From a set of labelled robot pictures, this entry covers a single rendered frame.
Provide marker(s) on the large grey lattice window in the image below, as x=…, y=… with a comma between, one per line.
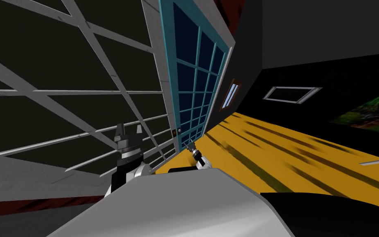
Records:
x=77, y=89

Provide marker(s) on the small brown framed window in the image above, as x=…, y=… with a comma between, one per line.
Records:
x=230, y=94

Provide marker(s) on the teal glass-paned door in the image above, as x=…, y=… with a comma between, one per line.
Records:
x=192, y=82

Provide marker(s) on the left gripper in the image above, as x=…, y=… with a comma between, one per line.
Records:
x=129, y=142

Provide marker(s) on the green painting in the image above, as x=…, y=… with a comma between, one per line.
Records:
x=373, y=115

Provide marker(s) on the grey framed picture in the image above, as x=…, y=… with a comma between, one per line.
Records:
x=291, y=94

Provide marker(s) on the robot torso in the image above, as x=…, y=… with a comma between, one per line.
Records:
x=176, y=207

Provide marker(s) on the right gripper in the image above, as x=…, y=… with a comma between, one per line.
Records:
x=191, y=148

